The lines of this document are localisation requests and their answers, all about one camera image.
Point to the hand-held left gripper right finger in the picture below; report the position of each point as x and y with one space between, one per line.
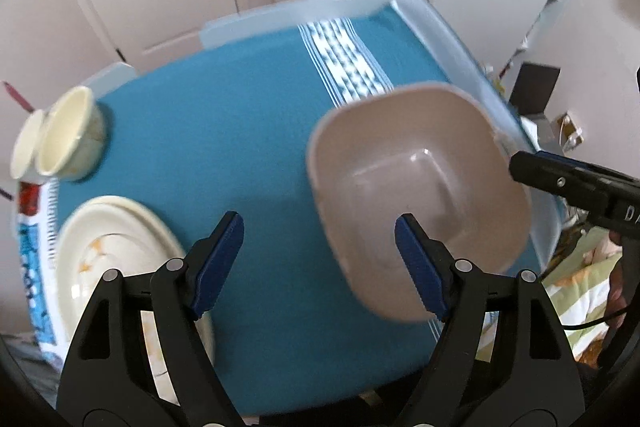
420 267

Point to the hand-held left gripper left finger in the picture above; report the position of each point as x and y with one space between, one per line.
220 257

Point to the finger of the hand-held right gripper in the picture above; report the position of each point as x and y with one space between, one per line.
550 174

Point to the pink square bowl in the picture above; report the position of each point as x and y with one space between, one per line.
400 147

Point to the green striped bedding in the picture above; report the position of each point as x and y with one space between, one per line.
585 277

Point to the black box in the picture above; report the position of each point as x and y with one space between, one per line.
537 87

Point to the gold patterned cream plate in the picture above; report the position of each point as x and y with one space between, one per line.
100 247

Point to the teal patterned tablecloth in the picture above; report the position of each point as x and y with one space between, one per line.
225 132

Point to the cream round bowl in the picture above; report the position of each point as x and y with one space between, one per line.
65 132

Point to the white deep bowl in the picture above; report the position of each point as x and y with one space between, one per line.
25 147

